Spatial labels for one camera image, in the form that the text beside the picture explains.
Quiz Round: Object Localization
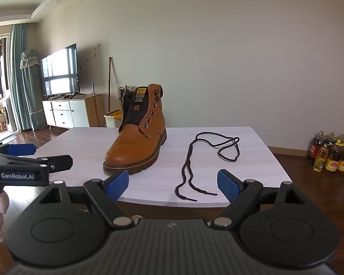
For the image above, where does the green covered standing appliance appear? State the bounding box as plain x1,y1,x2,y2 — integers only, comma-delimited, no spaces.
19,50,47,132

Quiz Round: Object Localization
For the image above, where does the group of cooking oil bottles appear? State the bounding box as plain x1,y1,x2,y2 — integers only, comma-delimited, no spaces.
308,131,344,173

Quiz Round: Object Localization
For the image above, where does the flat screen television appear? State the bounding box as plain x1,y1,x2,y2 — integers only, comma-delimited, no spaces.
40,43,86,100

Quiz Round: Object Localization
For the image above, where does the long wooden stick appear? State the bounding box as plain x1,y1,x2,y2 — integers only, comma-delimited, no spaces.
108,57,114,113

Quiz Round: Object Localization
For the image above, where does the white bin with yellow lid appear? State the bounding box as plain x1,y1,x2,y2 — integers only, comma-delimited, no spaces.
104,110,124,128

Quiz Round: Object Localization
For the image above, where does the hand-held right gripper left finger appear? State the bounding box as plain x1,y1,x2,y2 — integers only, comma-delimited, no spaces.
39,170,133,230

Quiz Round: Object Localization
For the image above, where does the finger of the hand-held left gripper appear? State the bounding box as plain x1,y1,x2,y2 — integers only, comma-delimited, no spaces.
31,154,74,174
0,142,36,157

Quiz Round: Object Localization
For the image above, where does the brown leather boot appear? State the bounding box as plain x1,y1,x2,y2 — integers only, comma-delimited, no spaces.
103,84,167,176

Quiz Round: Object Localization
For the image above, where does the black shoelace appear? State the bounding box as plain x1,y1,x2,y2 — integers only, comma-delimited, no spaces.
175,131,240,202

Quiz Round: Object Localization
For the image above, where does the green curtain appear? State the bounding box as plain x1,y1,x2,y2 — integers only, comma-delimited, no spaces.
6,23,29,134

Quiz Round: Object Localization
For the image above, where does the white wooden television cabinet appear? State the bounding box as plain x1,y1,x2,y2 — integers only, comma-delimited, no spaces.
42,93,105,129

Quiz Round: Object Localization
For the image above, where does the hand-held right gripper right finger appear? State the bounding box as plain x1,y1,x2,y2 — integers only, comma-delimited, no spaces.
213,169,307,230

